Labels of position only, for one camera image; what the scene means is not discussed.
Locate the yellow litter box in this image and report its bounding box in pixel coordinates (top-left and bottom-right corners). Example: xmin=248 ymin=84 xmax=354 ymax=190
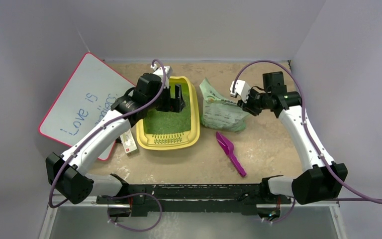
xmin=136 ymin=76 xmax=200 ymax=150

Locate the green cat litter bag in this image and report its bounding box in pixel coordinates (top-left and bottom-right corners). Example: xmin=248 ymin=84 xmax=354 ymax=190
xmin=199 ymin=78 xmax=249 ymax=132

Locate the magenta plastic litter scoop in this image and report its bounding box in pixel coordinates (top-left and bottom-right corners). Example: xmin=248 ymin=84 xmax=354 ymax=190
xmin=215 ymin=131 xmax=247 ymax=177

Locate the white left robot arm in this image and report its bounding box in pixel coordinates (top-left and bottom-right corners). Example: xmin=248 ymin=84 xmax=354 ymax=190
xmin=45 ymin=73 xmax=186 ymax=208

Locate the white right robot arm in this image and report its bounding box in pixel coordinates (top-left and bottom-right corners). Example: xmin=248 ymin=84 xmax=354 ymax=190
xmin=230 ymin=72 xmax=348 ymax=205

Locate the small white red box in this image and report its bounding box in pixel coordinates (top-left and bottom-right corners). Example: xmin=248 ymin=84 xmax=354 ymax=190
xmin=119 ymin=129 xmax=138 ymax=155

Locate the pink framed whiteboard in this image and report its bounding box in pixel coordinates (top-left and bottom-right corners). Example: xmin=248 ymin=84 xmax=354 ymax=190
xmin=38 ymin=53 xmax=134 ymax=146

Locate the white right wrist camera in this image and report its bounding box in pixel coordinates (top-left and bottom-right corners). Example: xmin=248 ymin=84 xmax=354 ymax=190
xmin=230 ymin=80 xmax=251 ymax=102

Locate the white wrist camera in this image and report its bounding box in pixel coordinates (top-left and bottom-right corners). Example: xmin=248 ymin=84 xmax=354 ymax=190
xmin=150 ymin=64 xmax=173 ymax=87
xmin=230 ymin=80 xmax=251 ymax=102

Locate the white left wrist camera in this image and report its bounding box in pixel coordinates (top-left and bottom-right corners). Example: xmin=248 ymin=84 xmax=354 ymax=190
xmin=150 ymin=64 xmax=173 ymax=87

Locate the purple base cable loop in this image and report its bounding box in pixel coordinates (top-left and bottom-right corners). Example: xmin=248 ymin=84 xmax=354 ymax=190
xmin=107 ymin=192 xmax=163 ymax=233

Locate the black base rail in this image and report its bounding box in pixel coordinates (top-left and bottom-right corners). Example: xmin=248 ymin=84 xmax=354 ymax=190
xmin=96 ymin=181 xmax=291 ymax=217

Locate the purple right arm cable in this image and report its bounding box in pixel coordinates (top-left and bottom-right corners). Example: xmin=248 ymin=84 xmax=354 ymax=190
xmin=232 ymin=59 xmax=382 ymax=206

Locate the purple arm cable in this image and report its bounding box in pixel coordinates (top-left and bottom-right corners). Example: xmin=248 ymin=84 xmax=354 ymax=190
xmin=232 ymin=59 xmax=382 ymax=206
xmin=48 ymin=59 xmax=167 ymax=209

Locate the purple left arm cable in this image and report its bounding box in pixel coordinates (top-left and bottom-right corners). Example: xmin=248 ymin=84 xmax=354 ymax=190
xmin=48 ymin=59 xmax=167 ymax=209

